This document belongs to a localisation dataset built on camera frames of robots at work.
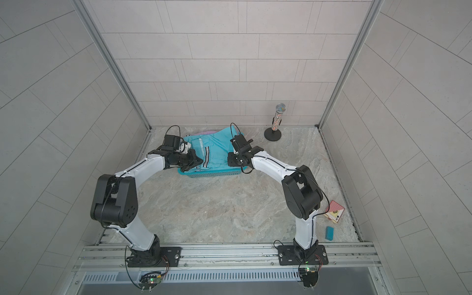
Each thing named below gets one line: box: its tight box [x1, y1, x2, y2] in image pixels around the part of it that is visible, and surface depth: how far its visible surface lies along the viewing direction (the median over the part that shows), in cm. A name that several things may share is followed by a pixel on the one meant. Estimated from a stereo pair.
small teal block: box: [325, 226, 335, 241], surface depth 78 cm
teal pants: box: [183, 126, 243, 170], surface depth 95 cm
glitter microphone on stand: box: [264, 102, 287, 142], surface depth 114 cm
